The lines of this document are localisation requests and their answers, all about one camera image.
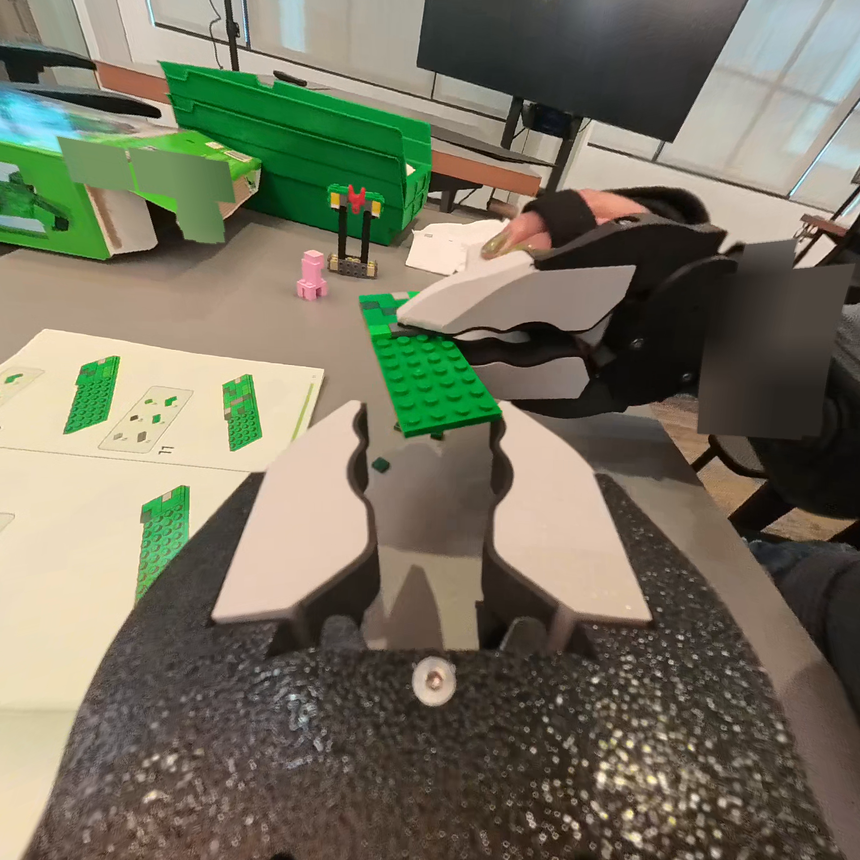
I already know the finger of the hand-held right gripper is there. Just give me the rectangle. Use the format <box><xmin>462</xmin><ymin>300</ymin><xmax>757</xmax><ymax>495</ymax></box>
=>
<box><xmin>396</xmin><ymin>246</ymin><xmax>639</xmax><ymax>340</ymax></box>
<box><xmin>468</xmin><ymin>339</ymin><xmax>608</xmax><ymax>404</ymax></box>

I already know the person's leg in jeans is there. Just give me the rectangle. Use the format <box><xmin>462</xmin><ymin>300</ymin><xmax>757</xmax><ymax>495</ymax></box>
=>
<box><xmin>746</xmin><ymin>538</ymin><xmax>860</xmax><ymax>727</ymax></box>

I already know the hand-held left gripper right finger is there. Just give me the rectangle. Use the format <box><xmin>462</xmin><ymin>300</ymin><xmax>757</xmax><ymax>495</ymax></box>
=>
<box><xmin>480</xmin><ymin>408</ymin><xmax>655</xmax><ymax>630</ymax></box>

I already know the black brick tower model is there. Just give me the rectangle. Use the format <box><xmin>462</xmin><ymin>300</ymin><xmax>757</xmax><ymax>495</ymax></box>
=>
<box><xmin>327</xmin><ymin>182</ymin><xmax>385</xmax><ymax>280</ymax></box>

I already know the black office chair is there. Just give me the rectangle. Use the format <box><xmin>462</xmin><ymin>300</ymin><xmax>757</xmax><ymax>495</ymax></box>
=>
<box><xmin>0</xmin><ymin>41</ymin><xmax>162</xmax><ymax>122</ymax></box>

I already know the person's right hand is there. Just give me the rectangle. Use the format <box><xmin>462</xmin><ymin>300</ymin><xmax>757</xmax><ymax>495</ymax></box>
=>
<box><xmin>482</xmin><ymin>186</ymin><xmax>713</xmax><ymax>263</ymax></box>

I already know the large black screen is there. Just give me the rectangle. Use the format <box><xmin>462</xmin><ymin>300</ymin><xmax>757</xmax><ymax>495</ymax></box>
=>
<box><xmin>417</xmin><ymin>0</ymin><xmax>751</xmax><ymax>143</ymax></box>

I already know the building instruction booklet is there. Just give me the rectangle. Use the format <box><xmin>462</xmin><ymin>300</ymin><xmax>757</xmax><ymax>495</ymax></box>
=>
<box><xmin>0</xmin><ymin>328</ymin><xmax>326</xmax><ymax>753</ymax></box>

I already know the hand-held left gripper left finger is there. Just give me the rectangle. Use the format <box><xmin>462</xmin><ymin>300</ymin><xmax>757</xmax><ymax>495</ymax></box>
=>
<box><xmin>213</xmin><ymin>400</ymin><xmax>381</xmax><ymax>630</ymax></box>

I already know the green plastic bin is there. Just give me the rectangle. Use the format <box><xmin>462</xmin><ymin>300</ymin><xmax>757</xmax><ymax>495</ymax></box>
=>
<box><xmin>159</xmin><ymin>61</ymin><xmax>435</xmax><ymax>248</ymax></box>

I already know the green studded brick plate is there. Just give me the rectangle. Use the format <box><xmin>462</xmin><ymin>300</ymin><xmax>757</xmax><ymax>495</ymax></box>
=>
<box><xmin>358</xmin><ymin>292</ymin><xmax>503</xmax><ymax>440</ymax></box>

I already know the small pink brick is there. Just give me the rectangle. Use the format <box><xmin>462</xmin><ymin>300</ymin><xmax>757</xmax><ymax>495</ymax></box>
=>
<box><xmin>296</xmin><ymin>249</ymin><xmax>330</xmax><ymax>302</ymax></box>

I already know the green brick set box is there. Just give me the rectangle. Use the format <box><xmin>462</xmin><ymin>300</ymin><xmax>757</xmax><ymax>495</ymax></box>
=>
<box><xmin>0</xmin><ymin>84</ymin><xmax>263</xmax><ymax>263</ymax></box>

